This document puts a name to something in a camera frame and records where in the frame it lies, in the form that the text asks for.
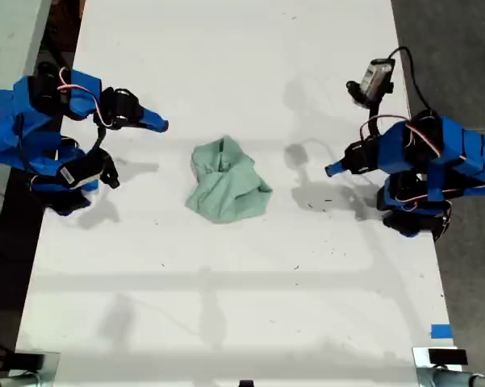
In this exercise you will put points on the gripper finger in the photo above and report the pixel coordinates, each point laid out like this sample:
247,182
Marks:
153,116
339,165
339,173
151,126

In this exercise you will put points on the pale green t-shirt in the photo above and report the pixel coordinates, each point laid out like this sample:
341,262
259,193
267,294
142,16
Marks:
230,189

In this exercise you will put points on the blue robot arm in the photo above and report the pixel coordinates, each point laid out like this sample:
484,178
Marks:
28,133
448,161

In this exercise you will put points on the pale side table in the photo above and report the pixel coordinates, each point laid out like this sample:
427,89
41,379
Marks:
4,40

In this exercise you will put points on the short blue tape strip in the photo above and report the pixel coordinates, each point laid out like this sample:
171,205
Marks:
441,331

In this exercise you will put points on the small black box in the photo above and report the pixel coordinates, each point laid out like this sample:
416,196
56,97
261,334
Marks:
448,356
28,361

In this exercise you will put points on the metal tube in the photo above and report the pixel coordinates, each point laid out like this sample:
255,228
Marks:
12,381
464,379

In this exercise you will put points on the black camera stalk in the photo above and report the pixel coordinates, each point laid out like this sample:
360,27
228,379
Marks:
373,121
100,139

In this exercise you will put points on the black camera box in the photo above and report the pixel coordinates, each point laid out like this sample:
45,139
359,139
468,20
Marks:
373,80
84,169

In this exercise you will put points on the metal bracket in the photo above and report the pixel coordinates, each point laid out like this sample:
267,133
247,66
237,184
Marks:
50,369
421,373

